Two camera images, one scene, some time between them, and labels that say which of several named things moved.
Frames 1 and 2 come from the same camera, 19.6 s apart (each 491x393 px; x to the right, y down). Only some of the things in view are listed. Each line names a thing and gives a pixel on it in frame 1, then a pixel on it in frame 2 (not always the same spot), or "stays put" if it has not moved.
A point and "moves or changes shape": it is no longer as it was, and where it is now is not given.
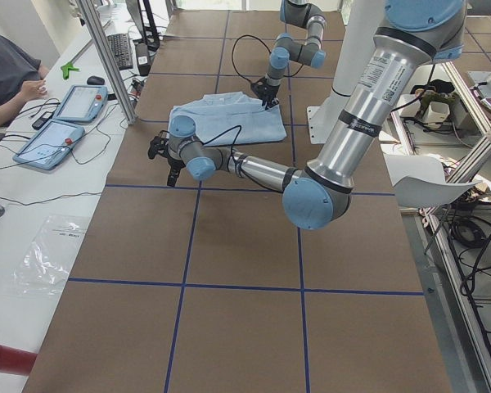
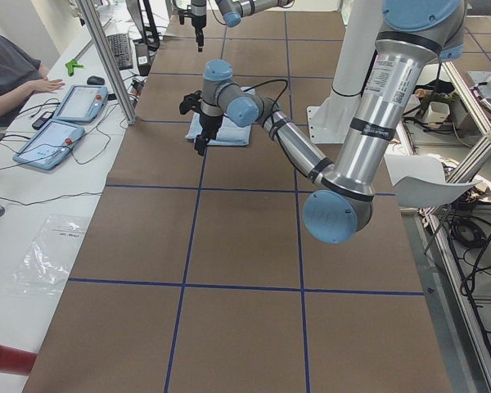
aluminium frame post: x=111 y=69 stays put
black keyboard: x=121 y=47 stays put
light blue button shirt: x=231 y=118 moves or changes shape
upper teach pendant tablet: x=82 y=103 stays put
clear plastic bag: x=47 y=261 stays put
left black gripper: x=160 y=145 → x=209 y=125
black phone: x=41 y=121 stays put
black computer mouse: x=95 y=80 stays put
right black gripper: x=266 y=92 → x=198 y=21
